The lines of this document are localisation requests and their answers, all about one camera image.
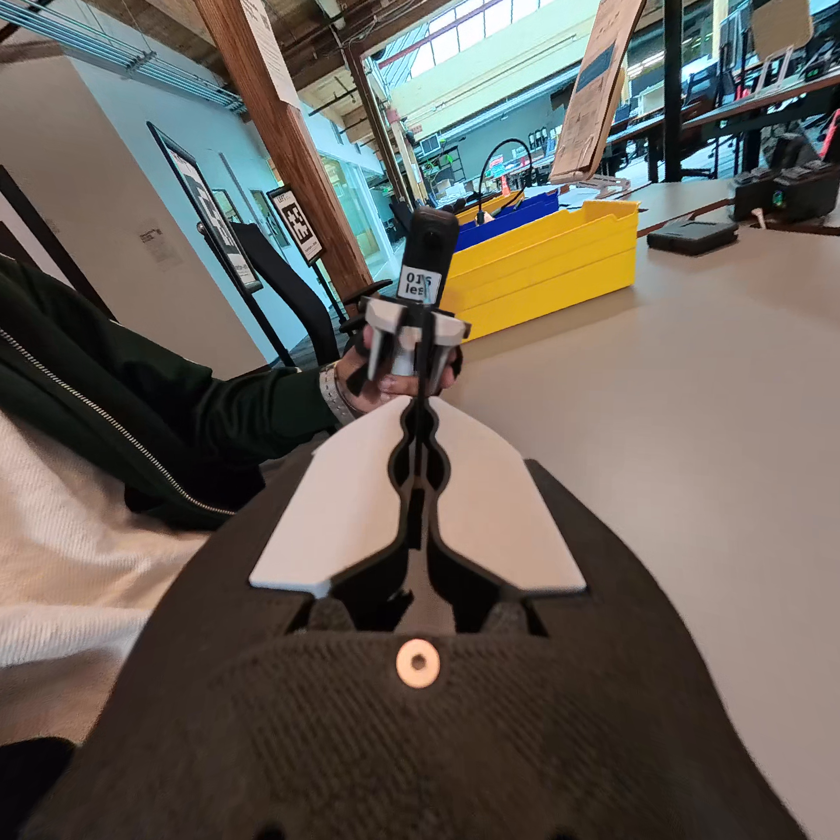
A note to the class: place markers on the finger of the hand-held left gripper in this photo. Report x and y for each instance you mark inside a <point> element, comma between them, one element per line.
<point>453,330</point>
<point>384,315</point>

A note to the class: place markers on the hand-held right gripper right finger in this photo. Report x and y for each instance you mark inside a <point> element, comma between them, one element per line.
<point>512,518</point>

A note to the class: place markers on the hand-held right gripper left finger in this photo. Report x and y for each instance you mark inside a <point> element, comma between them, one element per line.
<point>328,518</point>

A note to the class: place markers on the yellow plastic bin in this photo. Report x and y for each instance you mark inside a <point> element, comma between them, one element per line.
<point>558,262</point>
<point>485,208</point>

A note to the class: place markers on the black case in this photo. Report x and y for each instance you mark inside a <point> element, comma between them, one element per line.
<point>692,236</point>

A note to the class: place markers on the person's left forearm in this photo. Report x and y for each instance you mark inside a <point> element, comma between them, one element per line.
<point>262,413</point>

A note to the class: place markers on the grey desk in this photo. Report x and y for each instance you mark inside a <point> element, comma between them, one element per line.
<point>689,426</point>

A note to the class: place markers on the wooden background desk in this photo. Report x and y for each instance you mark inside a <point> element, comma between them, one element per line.
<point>722,111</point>

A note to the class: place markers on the person's left hand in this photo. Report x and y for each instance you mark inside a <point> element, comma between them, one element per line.
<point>387,394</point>

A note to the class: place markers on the silver mesh wristwatch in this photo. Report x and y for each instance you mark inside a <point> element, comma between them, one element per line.
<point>334,394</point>

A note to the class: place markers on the blue plastic bin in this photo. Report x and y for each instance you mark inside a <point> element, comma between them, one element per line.
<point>518,213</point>

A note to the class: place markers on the framed marker sign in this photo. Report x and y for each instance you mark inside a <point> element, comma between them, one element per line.
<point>296,223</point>

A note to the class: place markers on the wooden pillar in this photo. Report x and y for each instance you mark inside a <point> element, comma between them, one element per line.
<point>289,144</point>

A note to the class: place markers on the large black framed sign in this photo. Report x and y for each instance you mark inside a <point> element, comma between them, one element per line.
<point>210,210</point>

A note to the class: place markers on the brown cardboard sign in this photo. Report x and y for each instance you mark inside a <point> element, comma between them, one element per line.
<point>590,98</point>

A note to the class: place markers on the white paper notice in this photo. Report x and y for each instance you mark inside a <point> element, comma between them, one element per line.
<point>272,52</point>

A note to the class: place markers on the beige cardboard panel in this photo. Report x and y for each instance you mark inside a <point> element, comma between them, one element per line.
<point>781,23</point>

